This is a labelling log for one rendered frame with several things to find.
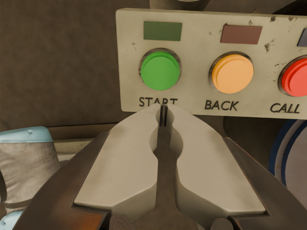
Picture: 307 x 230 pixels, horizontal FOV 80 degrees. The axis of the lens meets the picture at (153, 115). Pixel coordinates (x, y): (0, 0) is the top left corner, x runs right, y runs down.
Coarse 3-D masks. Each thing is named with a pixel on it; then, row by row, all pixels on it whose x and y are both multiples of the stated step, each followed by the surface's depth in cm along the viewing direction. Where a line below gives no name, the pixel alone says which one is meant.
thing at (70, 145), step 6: (84, 138) 75; (90, 138) 75; (54, 144) 72; (60, 144) 72; (66, 144) 72; (72, 144) 72; (78, 144) 72; (84, 144) 72; (60, 150) 73; (66, 150) 73; (72, 150) 73; (78, 150) 73
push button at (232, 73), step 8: (232, 56) 18; (240, 56) 18; (216, 64) 19; (224, 64) 18; (232, 64) 18; (240, 64) 18; (248, 64) 18; (216, 72) 19; (224, 72) 19; (232, 72) 18; (240, 72) 18; (248, 72) 18; (216, 80) 19; (224, 80) 19; (232, 80) 19; (240, 80) 19; (248, 80) 19; (224, 88) 19; (232, 88) 19; (240, 88) 19
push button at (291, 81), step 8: (296, 64) 18; (304, 64) 18; (288, 72) 19; (296, 72) 18; (304, 72) 18; (288, 80) 19; (296, 80) 19; (304, 80) 19; (288, 88) 20; (296, 88) 19; (304, 88) 19
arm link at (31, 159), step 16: (32, 128) 50; (0, 144) 43; (16, 144) 44; (32, 144) 47; (48, 144) 51; (0, 160) 42; (16, 160) 44; (32, 160) 46; (48, 160) 50; (0, 176) 41; (16, 176) 43; (32, 176) 46; (48, 176) 49; (0, 192) 41; (16, 192) 45; (32, 192) 47
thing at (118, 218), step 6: (114, 216) 6; (120, 216) 6; (126, 216) 6; (114, 222) 5; (120, 222) 5; (126, 222) 5; (216, 222) 6; (222, 222) 6; (228, 222) 6; (114, 228) 5; (120, 228) 5; (126, 228) 5; (132, 228) 5; (216, 228) 5; (222, 228) 5; (228, 228) 5
